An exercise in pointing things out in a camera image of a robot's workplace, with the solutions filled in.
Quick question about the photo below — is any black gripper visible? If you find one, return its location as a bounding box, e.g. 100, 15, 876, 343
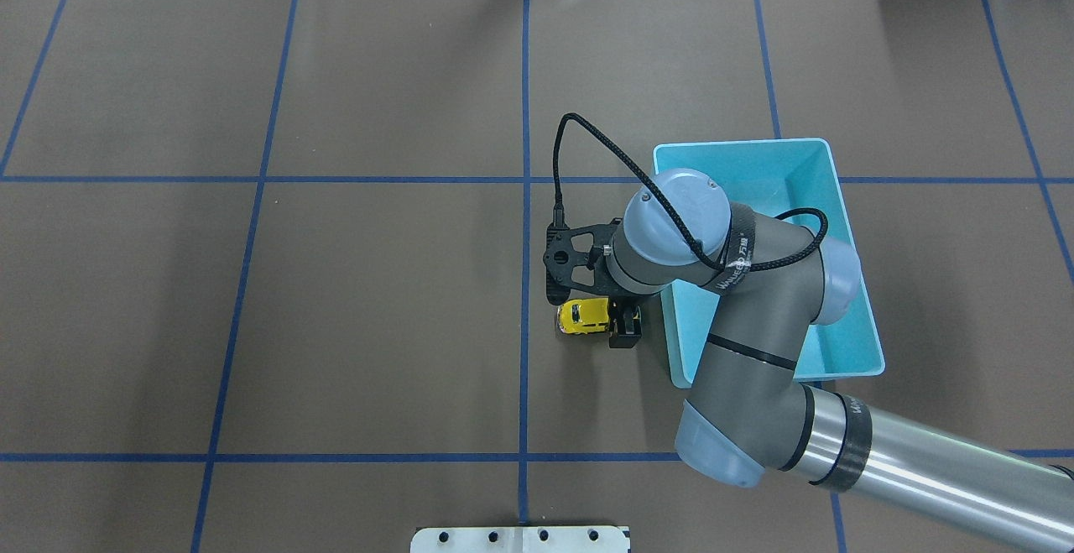
564, 248, 664, 349

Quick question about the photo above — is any yellow beetle toy car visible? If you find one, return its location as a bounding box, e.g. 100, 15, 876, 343
554, 297, 626, 336

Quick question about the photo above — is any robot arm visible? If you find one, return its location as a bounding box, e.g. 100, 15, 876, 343
545, 168, 1073, 552

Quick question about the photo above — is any light blue plastic bin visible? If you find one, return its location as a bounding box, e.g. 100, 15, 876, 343
653, 139, 885, 389

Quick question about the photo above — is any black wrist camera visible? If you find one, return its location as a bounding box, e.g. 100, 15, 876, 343
542, 219, 628, 305

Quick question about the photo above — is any white metal base plate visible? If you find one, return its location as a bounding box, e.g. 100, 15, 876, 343
409, 525, 632, 552

